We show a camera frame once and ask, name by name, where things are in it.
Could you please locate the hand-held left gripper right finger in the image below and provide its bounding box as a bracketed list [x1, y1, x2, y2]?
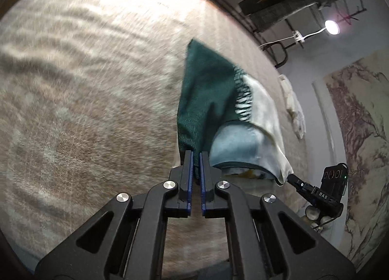
[199, 152, 357, 280]

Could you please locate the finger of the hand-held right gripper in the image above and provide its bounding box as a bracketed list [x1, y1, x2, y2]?
[287, 173, 314, 196]

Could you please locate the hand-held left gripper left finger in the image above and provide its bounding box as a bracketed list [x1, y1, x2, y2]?
[35, 150, 195, 280]

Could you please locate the green and white printed t-shirt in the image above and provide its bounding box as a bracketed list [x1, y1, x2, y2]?
[176, 39, 294, 187]

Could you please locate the black metal clothes rack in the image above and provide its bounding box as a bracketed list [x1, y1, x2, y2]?
[194, 0, 368, 69]

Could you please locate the person's right hand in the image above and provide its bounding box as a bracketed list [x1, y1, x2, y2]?
[305, 205, 334, 232]

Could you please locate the crumpled white cloth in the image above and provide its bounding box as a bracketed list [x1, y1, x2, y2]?
[279, 75, 306, 139]

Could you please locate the beige checked blanket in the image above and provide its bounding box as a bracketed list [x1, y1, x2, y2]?
[0, 0, 308, 272]

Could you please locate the white clip lamp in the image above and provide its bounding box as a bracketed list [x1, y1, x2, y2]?
[259, 19, 341, 51]

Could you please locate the grey plaid coat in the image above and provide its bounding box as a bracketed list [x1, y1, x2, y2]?
[249, 0, 360, 33]

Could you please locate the landscape wall tapestry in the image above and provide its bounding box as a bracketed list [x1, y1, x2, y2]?
[323, 49, 389, 270]

